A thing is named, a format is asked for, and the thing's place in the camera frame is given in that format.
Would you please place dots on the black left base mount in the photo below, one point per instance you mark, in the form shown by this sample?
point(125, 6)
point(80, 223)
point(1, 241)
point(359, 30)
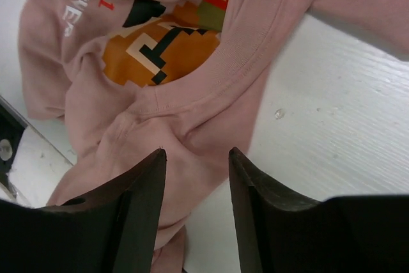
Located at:
point(12, 128)

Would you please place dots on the pink printed t shirt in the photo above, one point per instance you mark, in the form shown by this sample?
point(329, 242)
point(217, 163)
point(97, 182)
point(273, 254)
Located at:
point(129, 76)

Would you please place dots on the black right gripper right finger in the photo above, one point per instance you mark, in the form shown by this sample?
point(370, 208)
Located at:
point(281, 230)

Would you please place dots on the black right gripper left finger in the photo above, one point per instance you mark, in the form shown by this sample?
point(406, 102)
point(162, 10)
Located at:
point(109, 229)

